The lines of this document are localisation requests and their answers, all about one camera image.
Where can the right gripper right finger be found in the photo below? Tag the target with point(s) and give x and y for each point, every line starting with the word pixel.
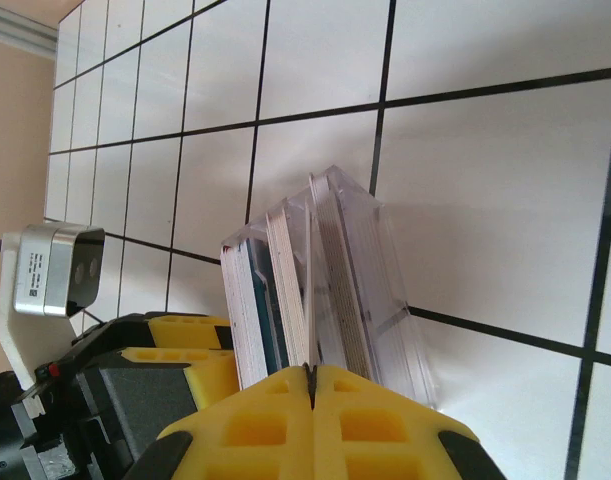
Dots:
pixel 330 450

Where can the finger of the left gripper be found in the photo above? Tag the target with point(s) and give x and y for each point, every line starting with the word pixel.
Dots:
pixel 195 332
pixel 210 375

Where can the dark teal card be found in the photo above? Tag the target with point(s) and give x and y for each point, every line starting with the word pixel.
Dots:
pixel 267 320

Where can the aluminium side rail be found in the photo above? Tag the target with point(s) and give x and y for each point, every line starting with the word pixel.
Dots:
pixel 15 32

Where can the clear acrylic card box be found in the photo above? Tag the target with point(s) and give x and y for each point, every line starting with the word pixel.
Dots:
pixel 385 260

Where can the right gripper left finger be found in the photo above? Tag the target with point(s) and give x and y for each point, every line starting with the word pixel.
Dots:
pixel 305 450

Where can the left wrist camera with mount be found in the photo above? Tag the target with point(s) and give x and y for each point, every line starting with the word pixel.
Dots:
pixel 50 270

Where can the white card stack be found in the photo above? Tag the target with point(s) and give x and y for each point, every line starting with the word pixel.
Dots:
pixel 345 280

